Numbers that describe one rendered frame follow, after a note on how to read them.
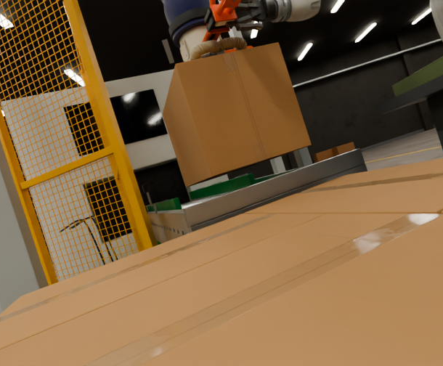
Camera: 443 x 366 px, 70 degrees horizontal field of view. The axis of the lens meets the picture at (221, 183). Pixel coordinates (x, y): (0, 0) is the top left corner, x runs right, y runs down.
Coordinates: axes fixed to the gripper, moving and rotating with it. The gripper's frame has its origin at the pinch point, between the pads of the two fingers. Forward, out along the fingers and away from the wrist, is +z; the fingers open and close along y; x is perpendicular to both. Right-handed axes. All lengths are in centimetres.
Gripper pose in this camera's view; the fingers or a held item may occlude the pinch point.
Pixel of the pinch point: (222, 16)
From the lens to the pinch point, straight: 126.0
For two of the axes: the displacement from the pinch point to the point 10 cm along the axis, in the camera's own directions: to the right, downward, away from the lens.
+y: 3.1, 9.5, 0.1
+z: -9.0, 2.9, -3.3
